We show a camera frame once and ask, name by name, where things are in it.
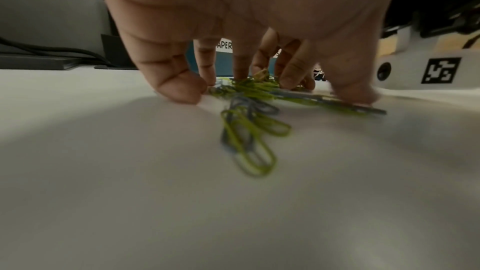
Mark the dark grey monitor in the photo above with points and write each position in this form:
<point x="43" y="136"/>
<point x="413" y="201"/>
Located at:
<point x="48" y="17"/>

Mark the person's left hand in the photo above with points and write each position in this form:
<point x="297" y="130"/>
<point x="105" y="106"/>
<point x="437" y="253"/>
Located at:
<point x="243" y="2"/>

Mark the pile of green blue paper clips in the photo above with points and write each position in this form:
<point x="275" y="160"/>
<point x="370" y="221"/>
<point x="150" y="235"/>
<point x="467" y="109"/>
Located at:
<point x="249" y="120"/>

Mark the blue box with white label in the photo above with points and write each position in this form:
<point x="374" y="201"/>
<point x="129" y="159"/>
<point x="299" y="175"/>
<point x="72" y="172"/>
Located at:
<point x="224" y="62"/>

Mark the person's right hand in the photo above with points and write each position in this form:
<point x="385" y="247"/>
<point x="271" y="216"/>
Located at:
<point x="294" y="67"/>

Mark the white wrist camera with marker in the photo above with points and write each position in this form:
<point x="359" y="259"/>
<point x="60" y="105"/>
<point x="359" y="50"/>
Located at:
<point x="408" y="70"/>

